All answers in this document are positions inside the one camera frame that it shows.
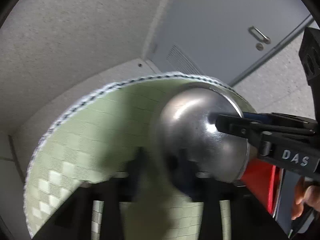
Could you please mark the person's right hand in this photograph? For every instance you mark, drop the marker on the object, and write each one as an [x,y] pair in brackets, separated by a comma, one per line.
[305,193]

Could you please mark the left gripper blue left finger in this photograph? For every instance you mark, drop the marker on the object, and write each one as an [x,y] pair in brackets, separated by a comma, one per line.
[73,219]

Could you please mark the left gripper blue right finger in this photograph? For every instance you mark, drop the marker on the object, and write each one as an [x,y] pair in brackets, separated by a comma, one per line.
[229,211]

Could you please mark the round table with tablecloth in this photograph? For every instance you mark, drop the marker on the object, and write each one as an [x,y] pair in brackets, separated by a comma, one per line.
[95,137]

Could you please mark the metal door handle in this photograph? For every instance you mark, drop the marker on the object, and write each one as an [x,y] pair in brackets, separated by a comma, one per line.
[258,35]

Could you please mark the grey door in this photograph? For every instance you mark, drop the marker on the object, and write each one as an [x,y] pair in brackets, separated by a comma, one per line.
[210,37]

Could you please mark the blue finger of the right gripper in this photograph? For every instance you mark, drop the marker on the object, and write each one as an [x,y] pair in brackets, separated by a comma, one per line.
[277,118]
[255,131]

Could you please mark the medium steel bowl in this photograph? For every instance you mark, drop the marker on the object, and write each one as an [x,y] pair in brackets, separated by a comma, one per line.
[187,119]

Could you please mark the red plastic basin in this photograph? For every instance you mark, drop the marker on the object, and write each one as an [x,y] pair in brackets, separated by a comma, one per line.
[262,190]

